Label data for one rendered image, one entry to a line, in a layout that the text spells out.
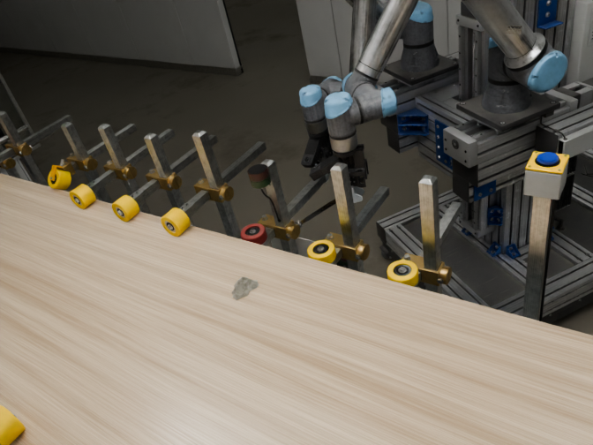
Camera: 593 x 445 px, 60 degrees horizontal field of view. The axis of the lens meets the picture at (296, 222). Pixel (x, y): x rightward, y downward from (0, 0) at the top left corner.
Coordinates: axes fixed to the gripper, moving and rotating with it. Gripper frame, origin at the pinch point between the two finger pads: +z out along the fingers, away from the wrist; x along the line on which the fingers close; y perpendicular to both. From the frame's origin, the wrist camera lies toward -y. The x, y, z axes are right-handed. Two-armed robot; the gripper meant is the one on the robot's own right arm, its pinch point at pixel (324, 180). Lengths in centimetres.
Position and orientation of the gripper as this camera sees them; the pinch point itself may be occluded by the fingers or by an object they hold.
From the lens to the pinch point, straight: 191.6
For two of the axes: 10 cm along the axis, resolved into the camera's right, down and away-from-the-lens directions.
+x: -8.2, -1.9, 5.3
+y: 5.3, -5.9, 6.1
